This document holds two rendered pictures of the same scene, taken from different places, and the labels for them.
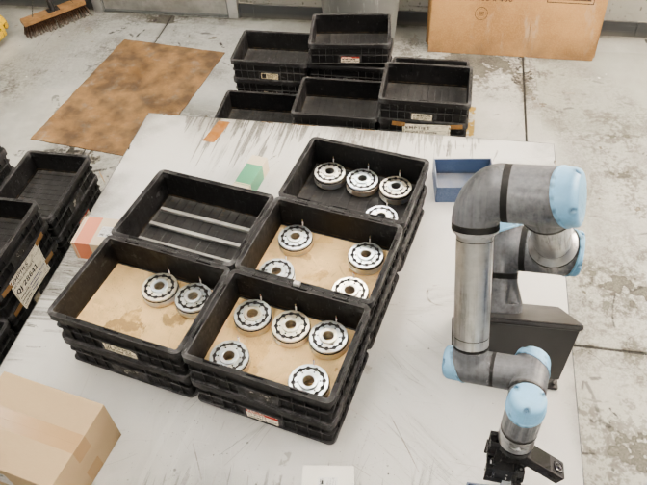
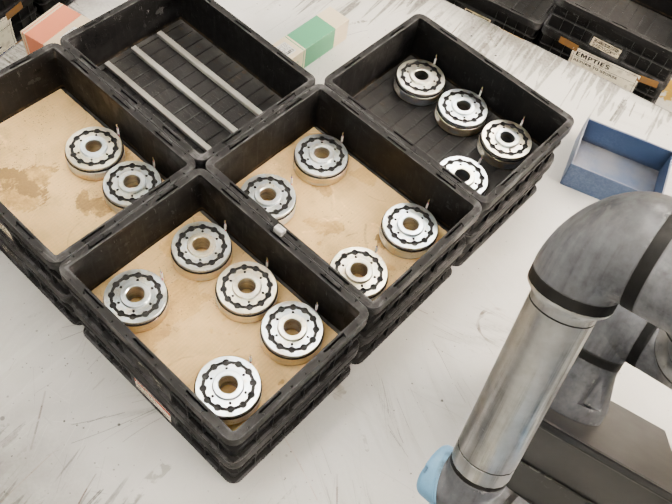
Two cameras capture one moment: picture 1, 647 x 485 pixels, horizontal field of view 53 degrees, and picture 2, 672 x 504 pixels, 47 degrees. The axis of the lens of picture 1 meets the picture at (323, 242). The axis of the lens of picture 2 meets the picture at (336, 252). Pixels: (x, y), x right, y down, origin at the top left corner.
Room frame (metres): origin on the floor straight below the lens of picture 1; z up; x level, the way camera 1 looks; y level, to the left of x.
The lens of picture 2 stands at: (0.41, -0.14, 1.99)
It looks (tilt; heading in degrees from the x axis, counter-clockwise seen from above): 57 degrees down; 10
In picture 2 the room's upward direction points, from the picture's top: 12 degrees clockwise
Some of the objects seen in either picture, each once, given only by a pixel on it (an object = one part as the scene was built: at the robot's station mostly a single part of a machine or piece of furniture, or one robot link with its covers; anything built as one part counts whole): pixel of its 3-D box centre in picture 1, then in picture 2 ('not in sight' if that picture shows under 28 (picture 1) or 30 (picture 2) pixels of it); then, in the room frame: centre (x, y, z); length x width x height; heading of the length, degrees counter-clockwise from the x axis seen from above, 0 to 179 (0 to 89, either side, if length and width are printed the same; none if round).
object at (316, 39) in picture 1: (350, 68); not in sight; (2.95, -0.20, 0.37); 0.42 x 0.34 x 0.46; 77
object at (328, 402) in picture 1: (277, 333); (215, 294); (0.95, 0.13, 0.92); 0.40 x 0.30 x 0.02; 67
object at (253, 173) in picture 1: (246, 184); (303, 46); (1.72, 0.26, 0.73); 0.24 x 0.06 x 0.06; 157
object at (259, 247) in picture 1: (321, 260); (340, 206); (1.22, 0.01, 0.87); 0.40 x 0.30 x 0.11; 67
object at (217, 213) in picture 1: (197, 228); (190, 84); (1.38, 0.38, 0.87); 0.40 x 0.30 x 0.11; 67
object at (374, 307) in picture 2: (320, 248); (343, 189); (1.22, 0.01, 0.92); 0.40 x 0.30 x 0.02; 67
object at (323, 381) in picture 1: (308, 382); (228, 386); (0.83, 0.06, 0.86); 0.10 x 0.10 x 0.01
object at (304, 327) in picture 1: (291, 325); (246, 287); (1.01, 0.10, 0.86); 0.10 x 0.10 x 0.01
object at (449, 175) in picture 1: (463, 180); (617, 167); (1.66, -0.50, 0.74); 0.20 x 0.15 x 0.07; 85
